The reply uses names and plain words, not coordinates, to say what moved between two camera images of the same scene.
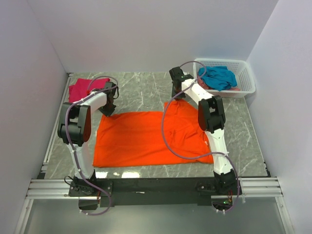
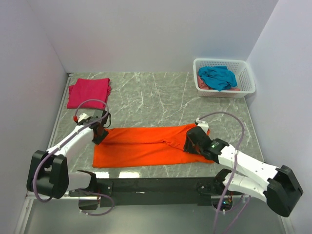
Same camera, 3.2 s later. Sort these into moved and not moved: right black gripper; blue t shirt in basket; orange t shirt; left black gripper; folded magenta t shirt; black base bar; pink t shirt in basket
Moved: right black gripper; left black gripper; orange t shirt
Not moved: pink t shirt in basket; blue t shirt in basket; black base bar; folded magenta t shirt
